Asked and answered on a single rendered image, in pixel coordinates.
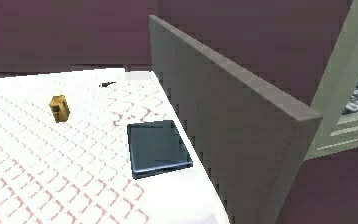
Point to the small black object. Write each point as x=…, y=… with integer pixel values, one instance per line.
x=106, y=84

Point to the white bed with grey headboard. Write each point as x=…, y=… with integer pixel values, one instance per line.
x=70, y=160

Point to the yellow boxy object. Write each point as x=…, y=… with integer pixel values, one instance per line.
x=60, y=108

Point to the dark blue closed laptop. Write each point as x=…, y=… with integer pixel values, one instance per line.
x=157, y=148

